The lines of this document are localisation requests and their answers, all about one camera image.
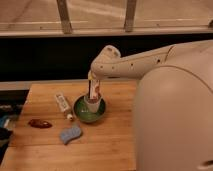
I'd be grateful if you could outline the white red eraser box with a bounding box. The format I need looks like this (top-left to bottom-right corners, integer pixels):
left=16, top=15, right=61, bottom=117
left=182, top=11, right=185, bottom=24
left=89, top=79, right=100, bottom=100

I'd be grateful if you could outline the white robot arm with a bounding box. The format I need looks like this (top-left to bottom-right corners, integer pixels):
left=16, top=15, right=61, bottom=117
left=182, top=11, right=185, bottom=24
left=91, top=39, right=213, bottom=171

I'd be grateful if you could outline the white ceramic cup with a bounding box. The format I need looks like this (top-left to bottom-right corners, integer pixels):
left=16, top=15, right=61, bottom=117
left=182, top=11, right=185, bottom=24
left=84, top=94, right=101, bottom=113

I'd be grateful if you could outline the green bowl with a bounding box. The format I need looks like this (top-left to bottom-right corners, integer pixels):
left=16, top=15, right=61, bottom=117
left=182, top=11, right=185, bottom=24
left=73, top=96, right=106, bottom=123

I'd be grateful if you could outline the white tube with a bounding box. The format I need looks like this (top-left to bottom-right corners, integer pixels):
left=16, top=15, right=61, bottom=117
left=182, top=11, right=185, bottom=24
left=55, top=93, right=74, bottom=120

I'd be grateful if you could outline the blue sponge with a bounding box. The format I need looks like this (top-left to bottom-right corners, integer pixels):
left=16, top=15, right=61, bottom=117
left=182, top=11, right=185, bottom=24
left=60, top=125, right=82, bottom=145

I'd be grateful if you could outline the dark clutter beside table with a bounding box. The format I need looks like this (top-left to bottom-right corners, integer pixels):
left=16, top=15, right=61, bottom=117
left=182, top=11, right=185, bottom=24
left=0, top=105, right=17, bottom=164

